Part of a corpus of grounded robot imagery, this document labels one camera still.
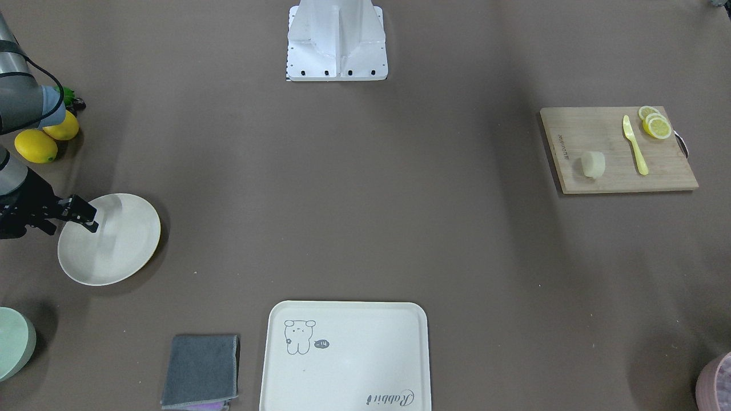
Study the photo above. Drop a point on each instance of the pink bowl of ice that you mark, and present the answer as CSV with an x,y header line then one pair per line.
x,y
712,390

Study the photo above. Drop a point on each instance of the dark cherries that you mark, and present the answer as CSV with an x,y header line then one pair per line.
x,y
77,104

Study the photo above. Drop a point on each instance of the yellow lemon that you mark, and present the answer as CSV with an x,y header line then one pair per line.
x,y
36,146
66,130

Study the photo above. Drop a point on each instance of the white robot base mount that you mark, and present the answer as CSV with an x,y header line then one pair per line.
x,y
336,41

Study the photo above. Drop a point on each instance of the yellow plastic knife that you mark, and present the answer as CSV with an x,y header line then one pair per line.
x,y
629,135

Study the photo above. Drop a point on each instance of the green lime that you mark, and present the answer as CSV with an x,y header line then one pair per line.
x,y
68,95

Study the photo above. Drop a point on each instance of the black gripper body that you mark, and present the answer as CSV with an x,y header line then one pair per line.
x,y
28,200

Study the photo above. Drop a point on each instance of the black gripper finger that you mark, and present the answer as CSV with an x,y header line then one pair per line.
x,y
76,209
91,226

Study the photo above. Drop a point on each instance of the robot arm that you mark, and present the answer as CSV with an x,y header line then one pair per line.
x,y
40,116

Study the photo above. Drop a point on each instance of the cream rabbit tray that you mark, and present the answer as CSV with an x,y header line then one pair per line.
x,y
346,355

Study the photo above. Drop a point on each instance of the grey folded cloth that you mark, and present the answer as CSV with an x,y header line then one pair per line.
x,y
202,372

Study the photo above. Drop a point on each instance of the white steamed bun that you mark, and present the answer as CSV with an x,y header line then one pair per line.
x,y
593,164

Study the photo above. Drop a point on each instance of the bamboo cutting board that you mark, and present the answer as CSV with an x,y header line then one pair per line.
x,y
570,131

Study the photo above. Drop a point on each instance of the cream round plate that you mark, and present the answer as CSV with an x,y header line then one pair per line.
x,y
126,239

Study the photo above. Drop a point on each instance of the mint green bowl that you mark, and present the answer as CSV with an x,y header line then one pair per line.
x,y
18,341

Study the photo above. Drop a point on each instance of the lemon slice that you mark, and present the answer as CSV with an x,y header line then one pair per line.
x,y
657,126
646,110

